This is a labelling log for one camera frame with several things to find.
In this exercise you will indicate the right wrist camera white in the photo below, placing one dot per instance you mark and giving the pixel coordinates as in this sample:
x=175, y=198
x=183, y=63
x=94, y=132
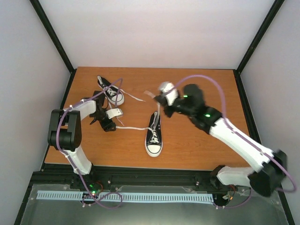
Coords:
x=169, y=92

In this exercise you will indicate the left black frame post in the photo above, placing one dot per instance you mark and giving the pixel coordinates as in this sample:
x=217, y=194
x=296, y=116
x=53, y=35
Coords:
x=52, y=34

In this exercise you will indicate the right black frame post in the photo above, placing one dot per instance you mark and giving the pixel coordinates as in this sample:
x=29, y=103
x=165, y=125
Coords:
x=277, y=4

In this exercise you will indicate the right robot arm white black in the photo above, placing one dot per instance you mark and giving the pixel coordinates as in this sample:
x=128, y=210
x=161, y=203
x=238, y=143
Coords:
x=266, y=168

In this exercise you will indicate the black frame post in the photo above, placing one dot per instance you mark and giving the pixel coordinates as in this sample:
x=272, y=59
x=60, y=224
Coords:
x=277, y=4
x=52, y=34

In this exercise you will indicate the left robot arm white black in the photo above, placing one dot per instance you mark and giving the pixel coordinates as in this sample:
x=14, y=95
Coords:
x=65, y=130

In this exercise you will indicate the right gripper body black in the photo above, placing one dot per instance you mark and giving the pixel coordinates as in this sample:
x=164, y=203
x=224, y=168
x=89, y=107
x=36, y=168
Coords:
x=187, y=110

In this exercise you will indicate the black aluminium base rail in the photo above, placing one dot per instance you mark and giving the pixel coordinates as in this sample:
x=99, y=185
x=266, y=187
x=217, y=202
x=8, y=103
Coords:
x=110, y=178

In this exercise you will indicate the black white sneaker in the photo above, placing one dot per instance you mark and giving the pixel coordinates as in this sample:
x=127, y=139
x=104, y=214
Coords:
x=104, y=83
x=153, y=140

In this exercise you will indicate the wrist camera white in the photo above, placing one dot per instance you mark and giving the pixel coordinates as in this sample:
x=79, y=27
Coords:
x=169, y=92
x=115, y=112

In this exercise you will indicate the light blue slotted cable duct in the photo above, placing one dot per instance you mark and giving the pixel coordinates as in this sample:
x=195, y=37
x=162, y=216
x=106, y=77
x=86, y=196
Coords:
x=126, y=197

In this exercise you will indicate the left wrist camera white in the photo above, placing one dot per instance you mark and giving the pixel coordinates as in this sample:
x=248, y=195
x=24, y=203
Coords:
x=115, y=112

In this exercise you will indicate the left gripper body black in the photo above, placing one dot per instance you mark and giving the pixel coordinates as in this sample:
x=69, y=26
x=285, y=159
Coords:
x=98, y=116

